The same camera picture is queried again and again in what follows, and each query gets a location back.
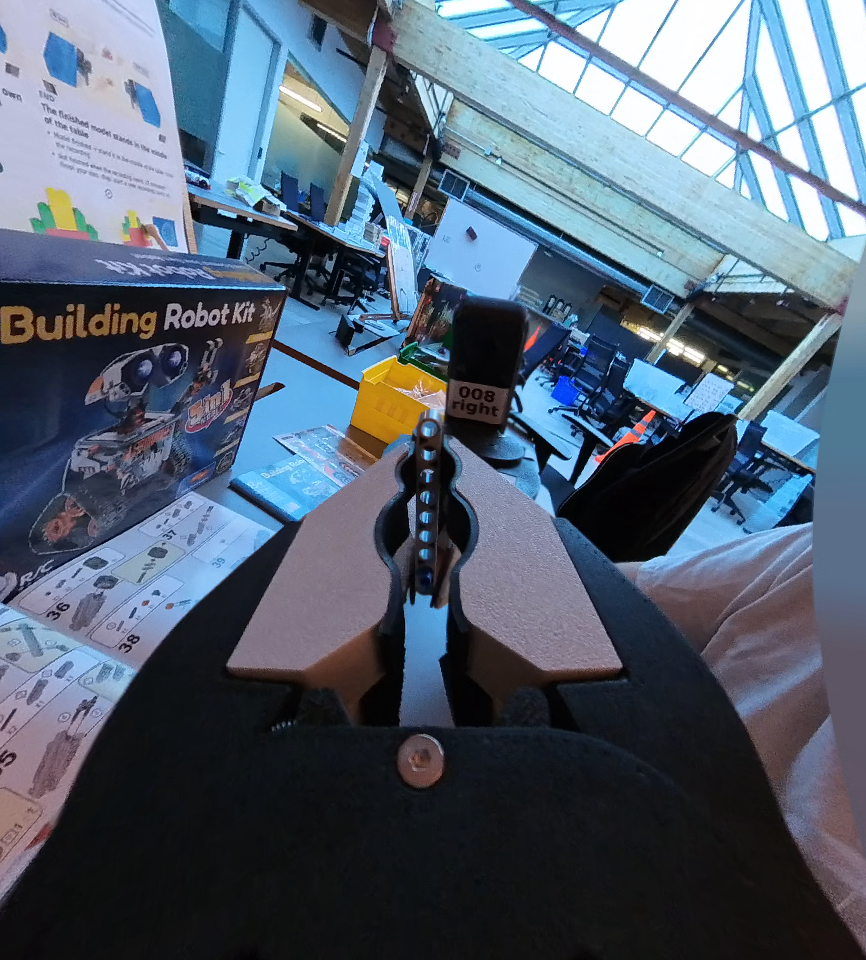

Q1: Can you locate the colour printed leaflet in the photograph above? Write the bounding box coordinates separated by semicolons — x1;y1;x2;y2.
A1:
274;423;381;485

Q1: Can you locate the large white whiteboard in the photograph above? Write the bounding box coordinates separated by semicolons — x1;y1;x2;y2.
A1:
421;198;539;301

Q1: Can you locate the orange traffic cone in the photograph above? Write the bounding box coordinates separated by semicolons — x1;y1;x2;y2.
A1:
594;408;659;462

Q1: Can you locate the wooden post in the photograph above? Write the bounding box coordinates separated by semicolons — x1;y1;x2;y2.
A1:
324;45;390;226

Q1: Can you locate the yellow plastic parts bin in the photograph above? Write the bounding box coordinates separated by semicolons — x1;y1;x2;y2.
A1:
350;356;450;449

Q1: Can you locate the white instruction poster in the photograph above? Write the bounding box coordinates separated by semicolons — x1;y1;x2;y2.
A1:
0;0;197;256

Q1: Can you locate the wooden top desk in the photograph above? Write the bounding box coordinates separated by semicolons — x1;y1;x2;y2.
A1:
189;183;306;260

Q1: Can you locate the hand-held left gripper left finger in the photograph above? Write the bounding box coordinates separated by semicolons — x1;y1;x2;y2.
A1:
226;441;414;725

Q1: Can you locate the open white instruction booklet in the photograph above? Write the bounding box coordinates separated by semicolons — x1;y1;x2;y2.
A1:
0;491;278;950

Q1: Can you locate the dark blue toy kit box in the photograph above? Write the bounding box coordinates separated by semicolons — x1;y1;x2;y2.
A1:
0;225;287;594

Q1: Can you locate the dark printed toy box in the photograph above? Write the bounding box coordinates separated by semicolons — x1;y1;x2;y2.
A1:
403;276;471;354

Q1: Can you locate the grey perforated building beam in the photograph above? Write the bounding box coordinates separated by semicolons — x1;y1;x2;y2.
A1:
414;416;445;597

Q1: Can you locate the small whiteboard easel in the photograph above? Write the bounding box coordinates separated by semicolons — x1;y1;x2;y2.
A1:
684;372;735;414

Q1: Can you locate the blue cover booklet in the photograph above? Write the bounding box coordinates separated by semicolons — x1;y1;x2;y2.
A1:
230;453;344;524

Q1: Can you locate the black draped office chair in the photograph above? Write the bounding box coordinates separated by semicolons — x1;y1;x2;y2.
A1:
556;411;740;564

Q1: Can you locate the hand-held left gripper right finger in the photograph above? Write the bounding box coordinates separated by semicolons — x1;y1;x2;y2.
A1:
444;437;623;727

